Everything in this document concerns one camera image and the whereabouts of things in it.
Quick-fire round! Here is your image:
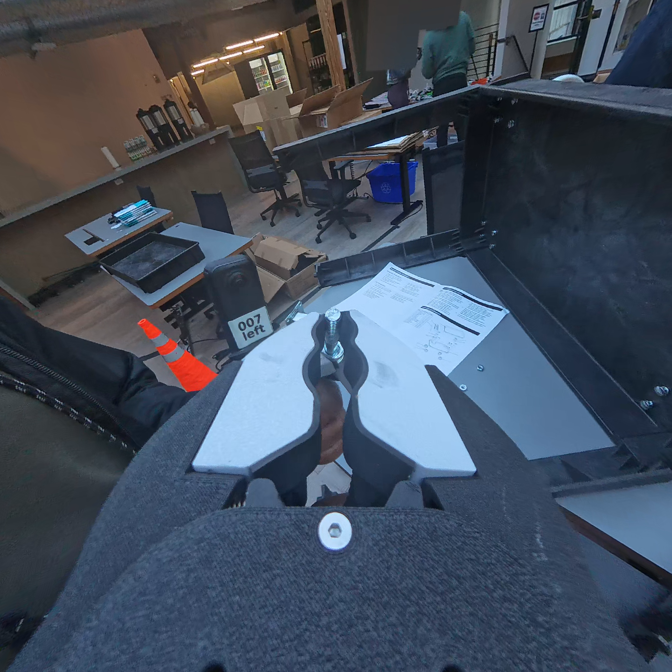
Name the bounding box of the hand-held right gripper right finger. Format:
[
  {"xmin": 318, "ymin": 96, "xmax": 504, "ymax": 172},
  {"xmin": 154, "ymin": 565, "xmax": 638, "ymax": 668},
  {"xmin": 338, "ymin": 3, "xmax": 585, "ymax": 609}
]
[{"xmin": 341, "ymin": 309, "xmax": 477, "ymax": 508}]

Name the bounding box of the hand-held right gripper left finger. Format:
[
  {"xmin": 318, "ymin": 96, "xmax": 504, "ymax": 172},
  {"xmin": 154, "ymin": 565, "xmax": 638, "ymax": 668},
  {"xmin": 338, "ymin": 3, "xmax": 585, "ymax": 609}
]
[{"xmin": 192, "ymin": 312, "xmax": 323, "ymax": 507}]

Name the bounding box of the silver bolt with nut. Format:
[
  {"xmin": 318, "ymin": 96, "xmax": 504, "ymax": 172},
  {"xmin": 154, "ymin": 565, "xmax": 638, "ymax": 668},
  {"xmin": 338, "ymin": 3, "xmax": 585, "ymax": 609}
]
[{"xmin": 321, "ymin": 309, "xmax": 345, "ymax": 364}]

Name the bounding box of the person's left forearm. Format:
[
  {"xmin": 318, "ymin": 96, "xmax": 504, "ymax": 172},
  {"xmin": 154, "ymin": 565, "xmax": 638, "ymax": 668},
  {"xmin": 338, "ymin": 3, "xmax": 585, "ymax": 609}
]
[{"xmin": 0, "ymin": 296, "xmax": 197, "ymax": 447}]

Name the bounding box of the wooden standing desk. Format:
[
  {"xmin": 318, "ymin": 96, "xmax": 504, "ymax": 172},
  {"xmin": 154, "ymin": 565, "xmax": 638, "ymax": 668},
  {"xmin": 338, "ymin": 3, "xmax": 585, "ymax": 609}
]
[{"xmin": 331, "ymin": 134, "xmax": 426, "ymax": 226}]

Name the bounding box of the person's left hand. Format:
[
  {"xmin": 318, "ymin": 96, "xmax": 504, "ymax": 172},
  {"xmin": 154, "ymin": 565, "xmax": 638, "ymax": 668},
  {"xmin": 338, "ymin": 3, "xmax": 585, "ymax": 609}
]
[{"xmin": 318, "ymin": 378, "xmax": 347, "ymax": 465}]

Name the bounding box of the grey table with tray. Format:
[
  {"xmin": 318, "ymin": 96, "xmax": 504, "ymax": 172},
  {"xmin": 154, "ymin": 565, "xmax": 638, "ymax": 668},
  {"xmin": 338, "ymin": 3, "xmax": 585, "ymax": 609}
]
[{"xmin": 113, "ymin": 222, "xmax": 254, "ymax": 358}]

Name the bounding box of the black shallow tray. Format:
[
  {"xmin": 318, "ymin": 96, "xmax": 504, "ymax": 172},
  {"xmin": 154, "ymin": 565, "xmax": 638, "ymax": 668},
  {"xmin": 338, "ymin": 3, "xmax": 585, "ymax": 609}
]
[{"xmin": 99, "ymin": 232, "xmax": 205, "ymax": 294}]

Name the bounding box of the orange traffic cone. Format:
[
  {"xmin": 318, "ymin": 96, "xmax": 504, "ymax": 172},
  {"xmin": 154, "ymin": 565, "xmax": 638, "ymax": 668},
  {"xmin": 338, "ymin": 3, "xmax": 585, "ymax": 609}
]
[{"xmin": 138, "ymin": 318, "xmax": 218, "ymax": 393}]

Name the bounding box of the black chair back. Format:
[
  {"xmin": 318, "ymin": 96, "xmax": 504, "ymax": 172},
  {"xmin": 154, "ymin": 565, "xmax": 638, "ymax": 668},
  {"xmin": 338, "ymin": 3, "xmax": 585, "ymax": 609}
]
[{"xmin": 190, "ymin": 190, "xmax": 234, "ymax": 235}]

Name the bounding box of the white instruction sheet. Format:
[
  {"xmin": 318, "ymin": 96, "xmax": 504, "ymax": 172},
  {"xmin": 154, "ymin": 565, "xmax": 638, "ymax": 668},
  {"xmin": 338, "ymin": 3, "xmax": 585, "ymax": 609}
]
[{"xmin": 333, "ymin": 261, "xmax": 510, "ymax": 376}]

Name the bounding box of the stack of teal booklets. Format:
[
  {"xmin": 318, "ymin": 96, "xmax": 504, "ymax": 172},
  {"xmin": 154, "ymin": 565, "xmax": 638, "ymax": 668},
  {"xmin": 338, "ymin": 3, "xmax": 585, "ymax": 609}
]
[{"xmin": 107, "ymin": 199, "xmax": 158, "ymax": 228}]

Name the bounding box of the black mesh office chair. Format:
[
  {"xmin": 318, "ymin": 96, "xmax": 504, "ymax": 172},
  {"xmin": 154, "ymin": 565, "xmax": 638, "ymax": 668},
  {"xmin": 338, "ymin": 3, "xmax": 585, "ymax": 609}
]
[
  {"xmin": 228, "ymin": 131, "xmax": 302, "ymax": 228},
  {"xmin": 300, "ymin": 157, "xmax": 372, "ymax": 245}
]

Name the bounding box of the grey table with booklets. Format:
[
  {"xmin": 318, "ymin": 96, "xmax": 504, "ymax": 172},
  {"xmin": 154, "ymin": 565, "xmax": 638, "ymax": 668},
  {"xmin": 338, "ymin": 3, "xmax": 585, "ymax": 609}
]
[{"xmin": 64, "ymin": 206, "xmax": 174, "ymax": 258}]

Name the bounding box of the long brown counter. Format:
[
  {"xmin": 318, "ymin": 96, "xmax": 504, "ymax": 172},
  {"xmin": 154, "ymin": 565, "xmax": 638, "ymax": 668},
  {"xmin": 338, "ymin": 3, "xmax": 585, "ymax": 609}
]
[{"xmin": 0, "ymin": 126, "xmax": 247, "ymax": 310}]

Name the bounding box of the black dispenser row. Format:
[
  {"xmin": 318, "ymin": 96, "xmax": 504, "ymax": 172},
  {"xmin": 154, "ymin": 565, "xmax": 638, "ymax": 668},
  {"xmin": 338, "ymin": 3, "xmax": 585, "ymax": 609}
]
[{"xmin": 136, "ymin": 99, "xmax": 194, "ymax": 153}]

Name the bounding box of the large pale cardboard box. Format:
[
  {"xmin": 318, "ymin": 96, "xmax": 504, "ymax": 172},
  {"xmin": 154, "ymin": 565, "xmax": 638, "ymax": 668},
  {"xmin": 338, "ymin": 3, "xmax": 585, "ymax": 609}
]
[{"xmin": 232, "ymin": 86, "xmax": 308, "ymax": 153}]

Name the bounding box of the blue recycling bin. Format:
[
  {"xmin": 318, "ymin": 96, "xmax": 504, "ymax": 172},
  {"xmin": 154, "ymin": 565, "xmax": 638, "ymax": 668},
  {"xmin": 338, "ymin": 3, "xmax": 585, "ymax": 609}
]
[{"xmin": 366, "ymin": 161, "xmax": 419, "ymax": 204}]

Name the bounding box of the large open cardboard box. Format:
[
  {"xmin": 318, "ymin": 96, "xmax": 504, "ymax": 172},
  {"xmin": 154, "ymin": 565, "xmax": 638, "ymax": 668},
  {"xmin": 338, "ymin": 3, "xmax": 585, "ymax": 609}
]
[{"xmin": 291, "ymin": 79, "xmax": 373, "ymax": 140}]

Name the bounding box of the glass door drinks fridge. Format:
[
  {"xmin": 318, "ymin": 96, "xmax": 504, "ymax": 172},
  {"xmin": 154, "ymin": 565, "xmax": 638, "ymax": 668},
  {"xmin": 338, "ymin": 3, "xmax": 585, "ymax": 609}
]
[{"xmin": 248, "ymin": 51, "xmax": 292, "ymax": 95}]

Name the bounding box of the person's dark jacket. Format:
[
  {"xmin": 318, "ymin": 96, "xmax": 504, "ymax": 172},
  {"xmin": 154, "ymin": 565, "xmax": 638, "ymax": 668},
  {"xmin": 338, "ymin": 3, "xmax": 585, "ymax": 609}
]
[{"xmin": 0, "ymin": 367, "xmax": 137, "ymax": 631}]

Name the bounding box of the black plastic storage box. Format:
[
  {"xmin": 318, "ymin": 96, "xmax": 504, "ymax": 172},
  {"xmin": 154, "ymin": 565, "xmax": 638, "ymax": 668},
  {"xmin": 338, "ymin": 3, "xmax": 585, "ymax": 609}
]
[{"xmin": 273, "ymin": 79, "xmax": 672, "ymax": 473}]

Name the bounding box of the sign on stand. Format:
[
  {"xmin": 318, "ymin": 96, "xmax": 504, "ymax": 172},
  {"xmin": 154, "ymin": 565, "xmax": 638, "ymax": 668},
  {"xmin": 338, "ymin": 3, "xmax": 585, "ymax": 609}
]
[{"xmin": 529, "ymin": 4, "xmax": 549, "ymax": 79}]

